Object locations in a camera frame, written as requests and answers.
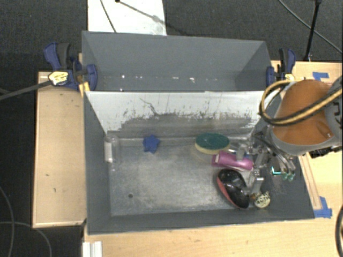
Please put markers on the grey metal bin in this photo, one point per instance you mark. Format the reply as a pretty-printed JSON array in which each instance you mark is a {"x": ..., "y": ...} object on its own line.
[{"x": 166, "y": 181}]

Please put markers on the pale wood board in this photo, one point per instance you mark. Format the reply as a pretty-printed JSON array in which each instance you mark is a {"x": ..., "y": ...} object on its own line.
[{"x": 59, "y": 154}]

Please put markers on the small cream spotted toy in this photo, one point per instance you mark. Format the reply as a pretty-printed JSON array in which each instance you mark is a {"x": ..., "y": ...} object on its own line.
[{"x": 261, "y": 199}]

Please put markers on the black and red oval object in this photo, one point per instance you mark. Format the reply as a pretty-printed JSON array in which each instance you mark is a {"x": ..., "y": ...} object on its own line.
[{"x": 232, "y": 188}]

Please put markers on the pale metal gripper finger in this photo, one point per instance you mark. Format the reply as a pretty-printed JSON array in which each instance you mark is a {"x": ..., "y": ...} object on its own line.
[
  {"x": 255, "y": 182},
  {"x": 241, "y": 152}
]

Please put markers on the pink plastic bottle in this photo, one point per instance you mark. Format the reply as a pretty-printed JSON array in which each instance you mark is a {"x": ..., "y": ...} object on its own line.
[{"x": 227, "y": 160}]

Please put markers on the blue star-shaped toy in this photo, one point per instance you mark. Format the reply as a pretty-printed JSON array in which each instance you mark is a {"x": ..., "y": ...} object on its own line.
[{"x": 151, "y": 144}]

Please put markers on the green and yellow round sponge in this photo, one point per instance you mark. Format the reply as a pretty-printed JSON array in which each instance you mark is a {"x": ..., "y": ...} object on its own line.
[{"x": 211, "y": 143}]

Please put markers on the black cylinder on white bracket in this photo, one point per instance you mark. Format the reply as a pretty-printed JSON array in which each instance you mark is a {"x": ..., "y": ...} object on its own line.
[{"x": 321, "y": 152}]

